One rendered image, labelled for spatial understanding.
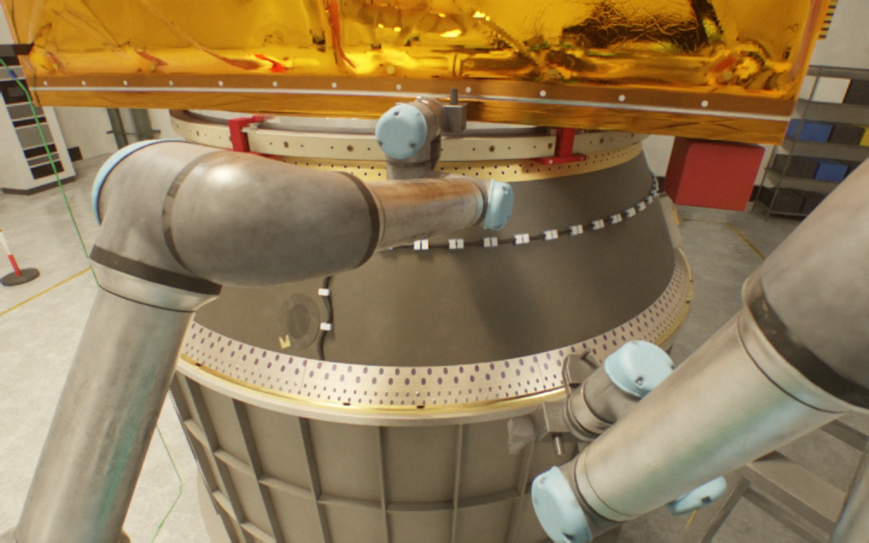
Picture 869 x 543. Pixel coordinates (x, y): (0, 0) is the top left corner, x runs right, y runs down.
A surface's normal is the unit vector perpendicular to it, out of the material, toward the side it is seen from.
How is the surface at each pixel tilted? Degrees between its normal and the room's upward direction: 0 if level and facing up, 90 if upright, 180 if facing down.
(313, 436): 90
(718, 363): 82
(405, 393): 43
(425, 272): 62
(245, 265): 105
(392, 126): 90
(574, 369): 24
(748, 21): 91
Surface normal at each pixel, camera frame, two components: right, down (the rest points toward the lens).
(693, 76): -0.18, 0.90
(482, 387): 0.14, -0.32
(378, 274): -0.05, 0.00
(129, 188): -0.40, -0.20
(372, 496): -0.07, 0.47
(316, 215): 0.59, -0.05
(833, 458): 0.01, -0.88
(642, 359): 0.17, -0.62
